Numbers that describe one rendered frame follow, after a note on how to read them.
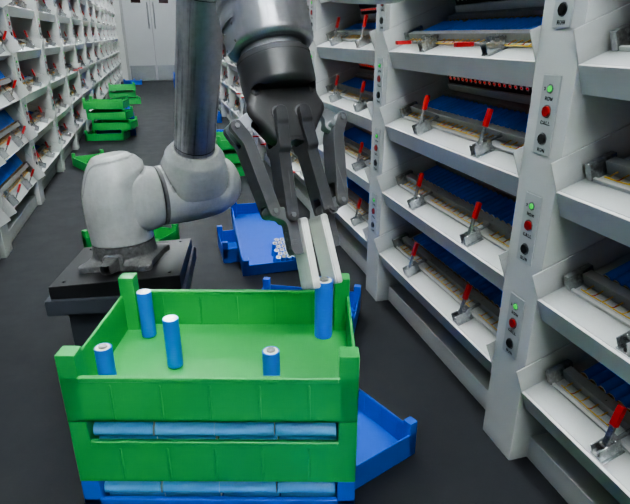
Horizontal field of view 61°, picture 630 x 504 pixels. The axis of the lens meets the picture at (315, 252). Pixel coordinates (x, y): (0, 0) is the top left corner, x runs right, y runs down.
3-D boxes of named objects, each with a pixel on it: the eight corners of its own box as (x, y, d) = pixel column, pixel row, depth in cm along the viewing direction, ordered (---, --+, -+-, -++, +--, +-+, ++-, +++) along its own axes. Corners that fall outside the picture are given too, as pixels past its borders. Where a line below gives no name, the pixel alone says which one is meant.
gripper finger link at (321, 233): (307, 219, 55) (313, 217, 56) (323, 285, 55) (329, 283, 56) (320, 214, 53) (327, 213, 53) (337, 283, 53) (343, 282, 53)
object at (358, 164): (374, 196, 165) (359, 156, 158) (319, 156, 219) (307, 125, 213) (432, 168, 166) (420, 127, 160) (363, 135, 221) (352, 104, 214)
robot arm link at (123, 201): (85, 237, 140) (68, 153, 133) (154, 224, 149) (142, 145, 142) (95, 253, 127) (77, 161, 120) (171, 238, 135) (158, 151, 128)
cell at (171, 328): (164, 314, 63) (170, 361, 65) (160, 322, 61) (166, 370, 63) (180, 314, 63) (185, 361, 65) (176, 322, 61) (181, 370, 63)
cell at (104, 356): (99, 401, 58) (90, 349, 56) (106, 391, 60) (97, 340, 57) (116, 401, 58) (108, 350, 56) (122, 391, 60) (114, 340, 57)
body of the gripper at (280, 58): (294, 67, 59) (312, 149, 59) (221, 69, 55) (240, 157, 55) (326, 36, 52) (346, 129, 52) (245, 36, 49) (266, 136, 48)
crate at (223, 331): (66, 422, 55) (52, 356, 52) (130, 324, 74) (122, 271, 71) (357, 423, 55) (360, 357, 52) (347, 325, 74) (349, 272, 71)
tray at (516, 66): (540, 88, 88) (530, 30, 84) (393, 68, 142) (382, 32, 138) (643, 39, 90) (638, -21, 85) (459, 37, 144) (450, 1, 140)
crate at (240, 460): (79, 482, 58) (66, 422, 55) (137, 373, 77) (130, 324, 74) (355, 483, 58) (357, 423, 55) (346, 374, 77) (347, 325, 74)
